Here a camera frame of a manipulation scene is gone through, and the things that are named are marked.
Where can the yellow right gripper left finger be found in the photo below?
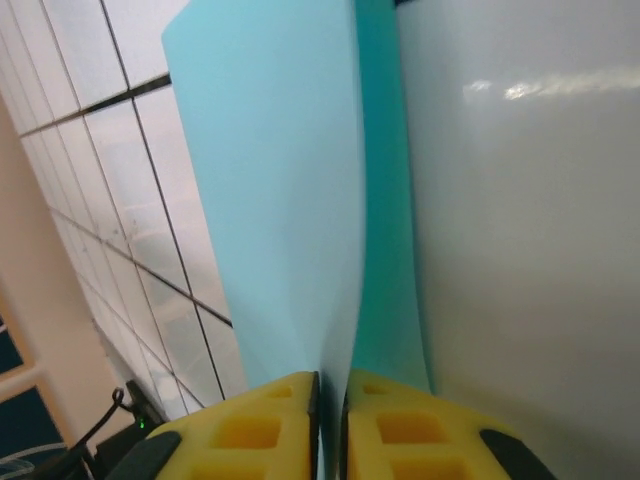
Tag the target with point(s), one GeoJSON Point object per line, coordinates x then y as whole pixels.
{"type": "Point", "coordinates": [240, 440]}

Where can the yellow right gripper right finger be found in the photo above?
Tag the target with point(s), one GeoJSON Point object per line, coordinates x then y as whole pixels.
{"type": "Point", "coordinates": [425, 440]}

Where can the light blue cloth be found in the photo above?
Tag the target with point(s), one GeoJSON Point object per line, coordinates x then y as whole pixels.
{"type": "Point", "coordinates": [275, 175]}

